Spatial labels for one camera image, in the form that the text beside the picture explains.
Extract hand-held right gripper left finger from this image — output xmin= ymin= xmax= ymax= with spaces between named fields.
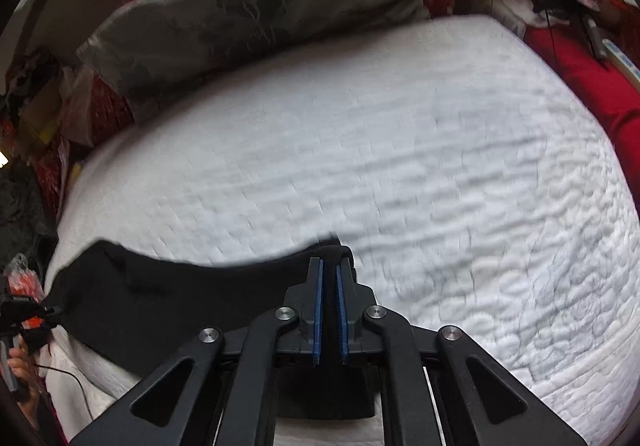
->
xmin=70 ymin=257 xmax=326 ymax=446

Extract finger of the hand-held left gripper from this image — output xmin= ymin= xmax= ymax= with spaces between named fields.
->
xmin=30 ymin=302 xmax=63 ymax=327

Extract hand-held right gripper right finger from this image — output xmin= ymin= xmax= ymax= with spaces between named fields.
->
xmin=335 ymin=262 xmax=588 ymax=446

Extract black pants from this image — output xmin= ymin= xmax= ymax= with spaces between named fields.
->
xmin=44 ymin=236 xmax=381 ymax=422

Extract person's left hand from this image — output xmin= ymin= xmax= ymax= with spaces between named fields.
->
xmin=7 ymin=348 xmax=42 ymax=422

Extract orange plastic bag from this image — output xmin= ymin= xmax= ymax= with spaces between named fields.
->
xmin=5 ymin=253 xmax=43 ymax=297

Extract dark green jacket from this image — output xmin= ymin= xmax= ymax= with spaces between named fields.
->
xmin=0 ymin=161 xmax=58 ymax=277

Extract red patterned sheet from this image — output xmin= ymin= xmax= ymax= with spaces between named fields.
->
xmin=35 ymin=136 xmax=73 ymax=217

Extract white quilted bedspread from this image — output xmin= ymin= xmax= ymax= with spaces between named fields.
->
xmin=42 ymin=16 xmax=638 ymax=446

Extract cardboard box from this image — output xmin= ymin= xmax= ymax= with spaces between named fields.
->
xmin=20 ymin=76 xmax=63 ymax=147

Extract clear plastic bag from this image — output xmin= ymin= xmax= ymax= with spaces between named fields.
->
xmin=60 ymin=66 xmax=101 ymax=147

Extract heap of mixed clothes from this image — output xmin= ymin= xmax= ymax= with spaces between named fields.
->
xmin=5 ymin=48 xmax=61 ymax=96

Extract grey floral pillow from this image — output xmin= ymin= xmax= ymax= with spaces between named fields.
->
xmin=75 ymin=0 xmax=431 ymax=121

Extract plain red blanket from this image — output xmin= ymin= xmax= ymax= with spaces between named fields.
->
xmin=522 ymin=23 xmax=640 ymax=187

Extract white fluffy cloth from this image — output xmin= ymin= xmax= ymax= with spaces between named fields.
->
xmin=460 ymin=0 xmax=531 ymax=34

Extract black gadget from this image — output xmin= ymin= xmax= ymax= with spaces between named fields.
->
xmin=532 ymin=0 xmax=581 ymax=19

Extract thin black cable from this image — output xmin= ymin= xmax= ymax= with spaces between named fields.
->
xmin=35 ymin=363 xmax=96 ymax=424

